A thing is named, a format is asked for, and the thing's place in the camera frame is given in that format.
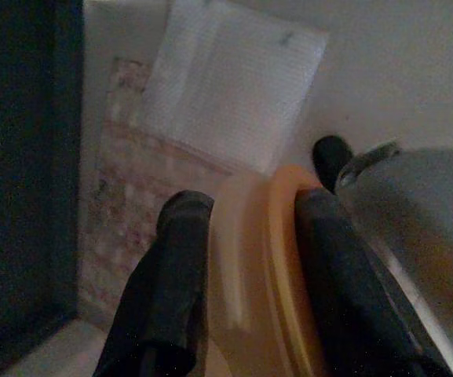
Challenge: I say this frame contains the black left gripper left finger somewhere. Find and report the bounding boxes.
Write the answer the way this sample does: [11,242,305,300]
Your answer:
[92,190,216,377]

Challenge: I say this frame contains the floral patterned cloth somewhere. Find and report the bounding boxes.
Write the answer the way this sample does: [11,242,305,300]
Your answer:
[79,57,235,327]

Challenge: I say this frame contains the dark flat panel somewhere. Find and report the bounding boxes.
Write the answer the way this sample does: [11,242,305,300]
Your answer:
[0,0,86,370]

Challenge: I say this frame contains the silver round metal pot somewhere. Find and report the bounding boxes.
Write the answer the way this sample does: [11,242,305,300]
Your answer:
[312,135,453,377]

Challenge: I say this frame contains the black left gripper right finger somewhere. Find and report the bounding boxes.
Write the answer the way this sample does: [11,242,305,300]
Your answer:
[294,187,453,377]

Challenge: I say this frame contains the round container with orange lid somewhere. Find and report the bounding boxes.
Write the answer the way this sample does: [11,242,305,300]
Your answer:
[206,164,329,377]

